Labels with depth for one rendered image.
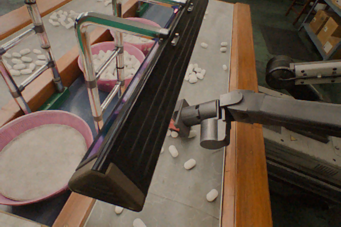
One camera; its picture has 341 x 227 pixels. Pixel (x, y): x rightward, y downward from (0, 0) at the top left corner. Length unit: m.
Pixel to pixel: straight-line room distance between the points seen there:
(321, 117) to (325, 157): 0.82
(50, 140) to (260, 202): 0.59
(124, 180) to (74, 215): 0.35
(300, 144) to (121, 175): 1.11
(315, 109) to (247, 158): 0.26
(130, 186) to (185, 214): 0.37
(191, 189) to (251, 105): 0.27
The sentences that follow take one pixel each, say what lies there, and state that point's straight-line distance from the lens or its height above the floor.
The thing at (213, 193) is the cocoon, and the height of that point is 0.76.
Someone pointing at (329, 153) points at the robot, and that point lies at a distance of 1.32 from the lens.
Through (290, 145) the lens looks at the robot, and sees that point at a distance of 1.20.
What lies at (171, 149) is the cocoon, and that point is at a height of 0.76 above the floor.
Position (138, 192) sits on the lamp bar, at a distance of 0.22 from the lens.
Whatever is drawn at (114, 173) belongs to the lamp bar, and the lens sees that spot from 0.19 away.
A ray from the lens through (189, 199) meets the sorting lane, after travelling 0.57.
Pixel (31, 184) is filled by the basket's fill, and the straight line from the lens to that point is 0.64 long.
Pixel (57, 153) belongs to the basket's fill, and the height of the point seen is 0.74.
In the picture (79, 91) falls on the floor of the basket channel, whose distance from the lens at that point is 0.88.
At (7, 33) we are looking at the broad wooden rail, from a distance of 1.17.
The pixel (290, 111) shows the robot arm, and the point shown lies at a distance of 0.48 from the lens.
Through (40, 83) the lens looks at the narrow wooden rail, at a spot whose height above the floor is 0.76.
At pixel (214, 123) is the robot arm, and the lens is 0.51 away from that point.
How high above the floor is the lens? 1.27
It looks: 45 degrees down
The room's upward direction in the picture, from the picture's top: 11 degrees clockwise
